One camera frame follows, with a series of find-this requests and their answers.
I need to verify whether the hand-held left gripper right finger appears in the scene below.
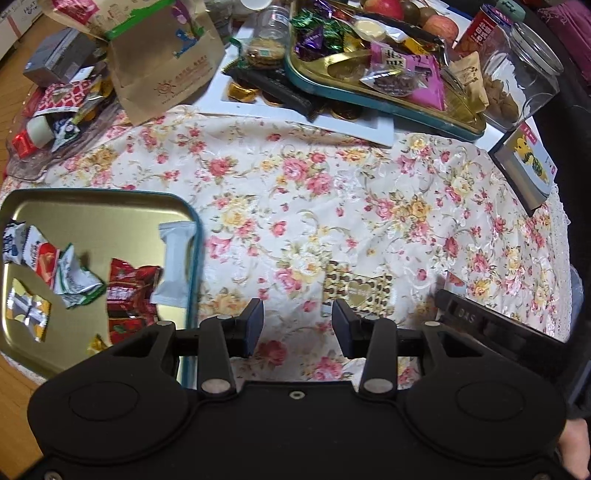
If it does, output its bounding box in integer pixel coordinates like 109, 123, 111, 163
331, 299, 483, 400

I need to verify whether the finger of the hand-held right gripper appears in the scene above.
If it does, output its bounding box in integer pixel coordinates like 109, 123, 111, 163
436, 288, 573, 365

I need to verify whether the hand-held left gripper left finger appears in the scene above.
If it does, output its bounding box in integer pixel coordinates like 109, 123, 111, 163
111, 298, 265, 400

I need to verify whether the leopard heart snack packet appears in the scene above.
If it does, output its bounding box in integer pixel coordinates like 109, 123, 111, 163
322, 261, 393, 319

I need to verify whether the long white wafer packet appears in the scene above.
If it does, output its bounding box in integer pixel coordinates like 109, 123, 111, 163
151, 222, 197, 308

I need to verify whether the red candy packet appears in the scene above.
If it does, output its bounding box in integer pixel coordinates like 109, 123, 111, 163
106, 258, 162, 349

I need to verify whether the green white candy packet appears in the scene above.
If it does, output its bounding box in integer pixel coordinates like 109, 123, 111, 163
54, 244, 105, 309

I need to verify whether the golden tin tray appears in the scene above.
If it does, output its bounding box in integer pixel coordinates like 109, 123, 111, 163
0, 188, 204, 388

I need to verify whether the white orange snack packet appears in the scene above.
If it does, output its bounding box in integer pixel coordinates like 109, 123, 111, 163
23, 225, 61, 282

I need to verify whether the silver yellow snack packet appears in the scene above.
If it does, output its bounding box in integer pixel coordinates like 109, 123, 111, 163
7, 278, 52, 342

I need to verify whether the white blue snack packet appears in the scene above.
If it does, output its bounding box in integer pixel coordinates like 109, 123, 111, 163
2, 222, 26, 265

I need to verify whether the person's right hand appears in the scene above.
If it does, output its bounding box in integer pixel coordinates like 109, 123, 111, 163
558, 418, 588, 478

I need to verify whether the floral tablecloth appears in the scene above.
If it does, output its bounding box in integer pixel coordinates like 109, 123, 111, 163
0, 104, 573, 388

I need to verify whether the grey box yellow cartoon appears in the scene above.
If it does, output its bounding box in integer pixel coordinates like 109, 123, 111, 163
489, 122, 559, 217

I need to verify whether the white tray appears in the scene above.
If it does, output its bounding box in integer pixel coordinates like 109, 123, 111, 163
189, 23, 395, 148

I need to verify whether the teal tin of sweets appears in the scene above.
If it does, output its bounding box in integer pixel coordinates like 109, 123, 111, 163
284, 0, 488, 141

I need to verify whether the pink snack packet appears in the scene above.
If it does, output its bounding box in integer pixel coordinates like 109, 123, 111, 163
369, 41, 448, 112

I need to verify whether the small kraft snack packet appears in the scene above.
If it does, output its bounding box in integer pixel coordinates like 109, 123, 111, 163
450, 52, 490, 112

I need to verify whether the large clear cookie jar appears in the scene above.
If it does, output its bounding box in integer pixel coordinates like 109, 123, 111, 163
480, 21, 565, 132

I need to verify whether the black snack bar packet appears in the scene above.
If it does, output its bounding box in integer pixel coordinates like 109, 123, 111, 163
222, 65, 331, 123

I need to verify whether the black white snack packet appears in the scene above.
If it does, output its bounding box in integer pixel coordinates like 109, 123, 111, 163
51, 117, 79, 153

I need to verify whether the glass plate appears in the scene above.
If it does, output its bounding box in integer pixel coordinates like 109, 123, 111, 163
4, 83, 121, 181

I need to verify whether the red tin can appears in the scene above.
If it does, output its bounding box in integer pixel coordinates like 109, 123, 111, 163
455, 4, 497, 63

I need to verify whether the brown paper bag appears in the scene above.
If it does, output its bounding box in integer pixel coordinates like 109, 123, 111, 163
39, 0, 227, 125

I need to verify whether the red apple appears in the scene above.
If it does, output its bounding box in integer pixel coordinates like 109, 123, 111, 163
365, 0, 404, 21
425, 14, 460, 44

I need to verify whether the purple candy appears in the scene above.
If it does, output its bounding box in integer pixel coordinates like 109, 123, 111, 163
295, 25, 326, 61

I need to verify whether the clear tape roll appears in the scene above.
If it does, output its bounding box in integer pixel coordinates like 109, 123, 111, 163
25, 115, 56, 148

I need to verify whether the clear biscuit jar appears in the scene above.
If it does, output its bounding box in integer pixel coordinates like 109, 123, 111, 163
247, 4, 291, 70

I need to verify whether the small red packet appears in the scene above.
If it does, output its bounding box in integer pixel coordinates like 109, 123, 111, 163
11, 131, 35, 158

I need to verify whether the red patterned snack packet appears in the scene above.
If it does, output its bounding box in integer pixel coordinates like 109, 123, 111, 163
37, 78, 100, 114

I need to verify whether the brown kiwi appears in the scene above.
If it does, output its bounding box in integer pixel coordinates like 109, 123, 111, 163
402, 0, 426, 24

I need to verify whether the dark red cloth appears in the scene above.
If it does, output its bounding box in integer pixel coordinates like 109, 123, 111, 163
538, 0, 591, 44

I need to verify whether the grey cardboard box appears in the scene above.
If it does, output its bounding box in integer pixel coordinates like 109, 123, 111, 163
23, 28, 100, 88

